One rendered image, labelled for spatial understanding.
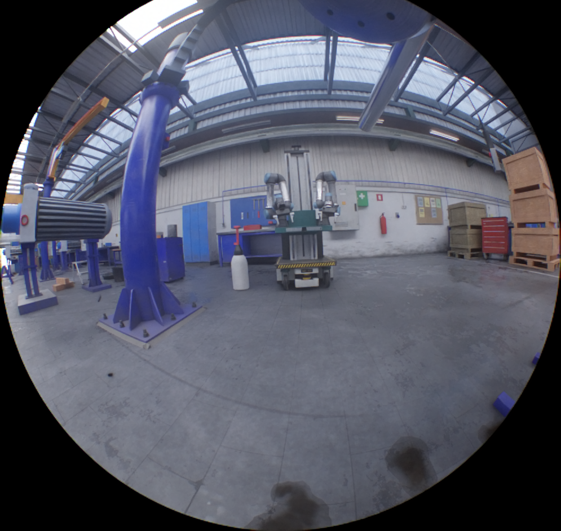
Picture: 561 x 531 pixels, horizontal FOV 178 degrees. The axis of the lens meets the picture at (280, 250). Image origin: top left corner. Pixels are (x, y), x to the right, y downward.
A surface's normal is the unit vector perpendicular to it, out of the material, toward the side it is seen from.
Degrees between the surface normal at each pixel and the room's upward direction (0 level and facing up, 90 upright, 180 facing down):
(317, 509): 1
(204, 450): 0
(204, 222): 90
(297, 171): 90
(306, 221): 90
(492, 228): 90
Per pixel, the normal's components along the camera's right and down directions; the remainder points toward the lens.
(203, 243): -0.14, 0.07
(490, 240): -0.98, 0.07
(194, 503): -0.05, -1.00
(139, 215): 0.78, 0.00
